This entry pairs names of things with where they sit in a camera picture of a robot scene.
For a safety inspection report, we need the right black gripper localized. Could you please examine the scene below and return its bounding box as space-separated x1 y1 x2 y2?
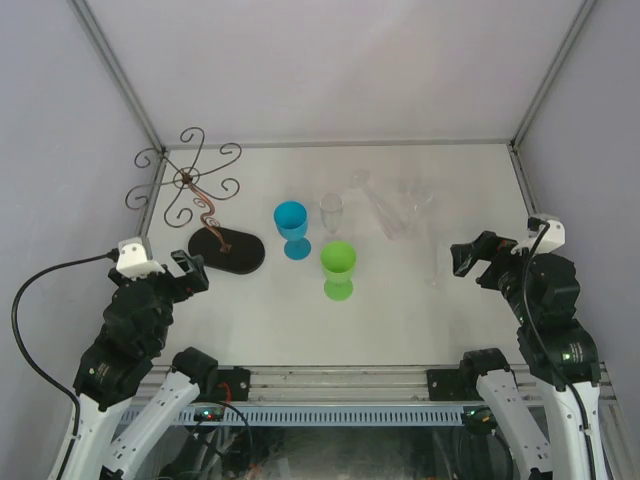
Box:
451 228 547 323

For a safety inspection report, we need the blue plastic wine glass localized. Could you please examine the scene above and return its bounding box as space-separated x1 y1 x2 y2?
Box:
274 201 311 260

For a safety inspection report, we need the green plastic wine glass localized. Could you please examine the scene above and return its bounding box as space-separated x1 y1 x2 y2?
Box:
320 241 357 301

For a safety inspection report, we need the clear flute near right arm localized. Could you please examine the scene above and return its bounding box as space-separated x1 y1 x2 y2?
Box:
424 240 448 289

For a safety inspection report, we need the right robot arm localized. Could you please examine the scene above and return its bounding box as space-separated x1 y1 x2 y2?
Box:
450 221 607 479

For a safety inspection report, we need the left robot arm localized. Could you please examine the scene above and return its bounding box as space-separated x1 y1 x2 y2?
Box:
50 250 219 479

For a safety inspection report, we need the lying clear flute right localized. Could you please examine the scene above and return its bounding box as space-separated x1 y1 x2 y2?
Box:
391 179 434 240

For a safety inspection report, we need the lying clear flute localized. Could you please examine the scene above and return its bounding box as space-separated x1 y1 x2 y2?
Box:
391 179 434 240
350 170 404 240

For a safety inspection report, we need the lying clear flute left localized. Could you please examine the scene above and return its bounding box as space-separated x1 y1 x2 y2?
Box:
350 170 404 240

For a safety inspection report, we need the upright clear champagne flute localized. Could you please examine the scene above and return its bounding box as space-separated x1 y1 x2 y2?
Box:
320 193 343 234

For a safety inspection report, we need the copper wire wine glass rack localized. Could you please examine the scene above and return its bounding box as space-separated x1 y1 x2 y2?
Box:
124 126 266 275

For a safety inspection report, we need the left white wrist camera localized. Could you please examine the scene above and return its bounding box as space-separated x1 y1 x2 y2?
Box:
116 236 166 280

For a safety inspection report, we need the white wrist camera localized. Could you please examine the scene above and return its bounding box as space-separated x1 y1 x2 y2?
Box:
116 236 166 280
511 213 566 255

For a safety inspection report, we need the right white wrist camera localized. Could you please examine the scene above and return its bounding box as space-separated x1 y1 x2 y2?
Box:
511 213 566 255

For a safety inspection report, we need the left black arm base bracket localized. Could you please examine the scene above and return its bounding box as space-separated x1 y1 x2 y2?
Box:
214 367 251 402

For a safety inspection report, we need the aluminium front rail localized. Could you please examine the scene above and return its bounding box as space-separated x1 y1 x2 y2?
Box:
124 363 621 404

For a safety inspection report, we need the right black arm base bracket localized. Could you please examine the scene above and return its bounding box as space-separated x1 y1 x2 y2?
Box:
426 368 467 402

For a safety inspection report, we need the grey slotted cable duct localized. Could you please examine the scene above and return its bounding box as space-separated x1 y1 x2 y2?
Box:
94 403 481 428

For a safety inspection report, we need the left black camera cable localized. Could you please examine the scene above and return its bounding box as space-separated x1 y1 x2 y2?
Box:
11 252 119 441

